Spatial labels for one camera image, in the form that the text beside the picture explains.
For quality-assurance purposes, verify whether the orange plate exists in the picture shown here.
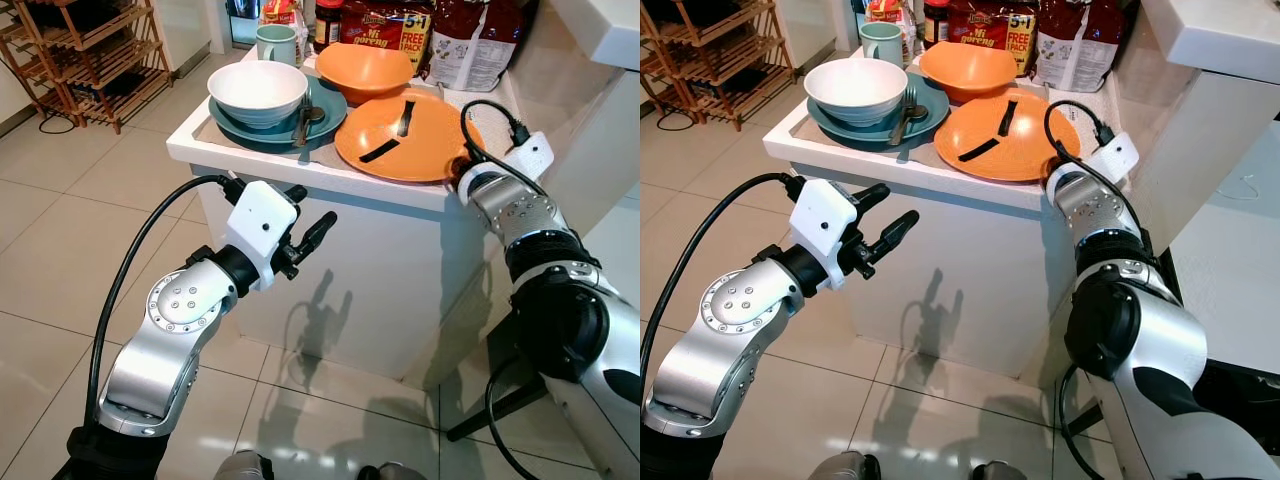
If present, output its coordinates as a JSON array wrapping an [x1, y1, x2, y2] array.
[[334, 88, 485, 184], [933, 87, 1084, 184]]

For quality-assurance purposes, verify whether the white kitchen counter unit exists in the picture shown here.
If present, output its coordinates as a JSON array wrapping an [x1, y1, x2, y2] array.
[[165, 45, 641, 393], [762, 45, 1151, 379]]

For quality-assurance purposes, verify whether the metal spoon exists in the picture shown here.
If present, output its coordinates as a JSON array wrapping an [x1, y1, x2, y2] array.
[[890, 104, 930, 148], [296, 105, 327, 147]]

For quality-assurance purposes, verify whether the teal plate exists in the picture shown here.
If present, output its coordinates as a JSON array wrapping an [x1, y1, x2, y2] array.
[[208, 74, 350, 153], [806, 71, 952, 152]]

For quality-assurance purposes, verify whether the white bowl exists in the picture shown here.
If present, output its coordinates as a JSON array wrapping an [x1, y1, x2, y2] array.
[[207, 60, 310, 131], [803, 57, 910, 129]]

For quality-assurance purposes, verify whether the white and red bag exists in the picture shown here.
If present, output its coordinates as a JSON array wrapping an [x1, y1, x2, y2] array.
[[1034, 0, 1138, 94], [427, 0, 536, 93]]

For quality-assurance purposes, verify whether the orange bowl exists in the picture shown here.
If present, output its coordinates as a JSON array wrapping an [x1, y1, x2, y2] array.
[[315, 42, 415, 106], [918, 40, 1020, 104]]

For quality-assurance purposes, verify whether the pale green mug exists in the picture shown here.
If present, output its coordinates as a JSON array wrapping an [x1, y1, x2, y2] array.
[[255, 24, 300, 69], [860, 21, 907, 69]]

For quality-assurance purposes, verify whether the red instant noodle pack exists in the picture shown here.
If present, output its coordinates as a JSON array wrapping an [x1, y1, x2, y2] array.
[[339, 0, 434, 76], [946, 0, 1039, 73]]

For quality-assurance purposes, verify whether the yellow snack packet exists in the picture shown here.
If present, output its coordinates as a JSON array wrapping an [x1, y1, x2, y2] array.
[[865, 0, 918, 27], [260, 0, 310, 29]]

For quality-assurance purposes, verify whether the white raised ledge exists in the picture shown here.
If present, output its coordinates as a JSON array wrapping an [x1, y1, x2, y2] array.
[[583, 0, 641, 72], [1140, 0, 1280, 87]]

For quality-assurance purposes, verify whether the wooden shelf rack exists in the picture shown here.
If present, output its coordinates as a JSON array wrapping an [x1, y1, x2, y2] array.
[[0, 0, 173, 135], [640, 0, 797, 127]]

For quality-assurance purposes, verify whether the grey left robot foot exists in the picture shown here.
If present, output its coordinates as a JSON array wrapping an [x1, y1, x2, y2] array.
[[808, 450, 882, 480], [213, 450, 274, 480]]

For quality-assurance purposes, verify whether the grey robot foot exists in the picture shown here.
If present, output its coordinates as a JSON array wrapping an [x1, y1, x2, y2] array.
[[967, 461, 1032, 480], [808, 450, 882, 480], [213, 450, 274, 480], [357, 462, 427, 480]]

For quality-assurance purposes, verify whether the black metal stand leg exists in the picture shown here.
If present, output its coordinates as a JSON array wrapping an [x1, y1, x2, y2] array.
[[1064, 402, 1107, 437], [444, 375, 547, 444]]

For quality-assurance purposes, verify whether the grey right robot foot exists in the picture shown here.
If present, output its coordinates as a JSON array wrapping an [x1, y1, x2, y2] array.
[[967, 461, 1032, 480], [357, 462, 427, 480]]

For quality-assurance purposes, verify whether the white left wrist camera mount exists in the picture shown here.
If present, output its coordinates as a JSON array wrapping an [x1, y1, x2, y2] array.
[[789, 177, 864, 292], [224, 179, 302, 292]]

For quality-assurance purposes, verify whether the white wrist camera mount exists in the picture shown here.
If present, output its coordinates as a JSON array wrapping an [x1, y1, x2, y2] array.
[[224, 179, 302, 292], [1089, 131, 1141, 185], [504, 132, 556, 184], [789, 177, 864, 292]]

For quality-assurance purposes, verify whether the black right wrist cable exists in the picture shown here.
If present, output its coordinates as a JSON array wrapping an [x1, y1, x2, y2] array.
[[459, 98, 547, 198], [1042, 98, 1147, 239]]

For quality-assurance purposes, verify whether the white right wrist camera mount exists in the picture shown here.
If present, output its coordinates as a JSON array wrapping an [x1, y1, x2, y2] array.
[[504, 132, 556, 184], [1089, 131, 1141, 185]]

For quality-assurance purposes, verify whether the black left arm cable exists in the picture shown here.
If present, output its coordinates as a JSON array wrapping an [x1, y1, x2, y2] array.
[[84, 173, 247, 427], [640, 171, 807, 383]]

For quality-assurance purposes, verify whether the black floor wire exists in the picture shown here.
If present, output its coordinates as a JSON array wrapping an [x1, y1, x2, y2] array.
[[654, 104, 703, 134], [34, 104, 83, 137]]

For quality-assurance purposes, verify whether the black right shoulder cable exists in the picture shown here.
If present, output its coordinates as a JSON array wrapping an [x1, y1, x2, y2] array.
[[1057, 362, 1103, 480], [484, 355, 542, 480]]

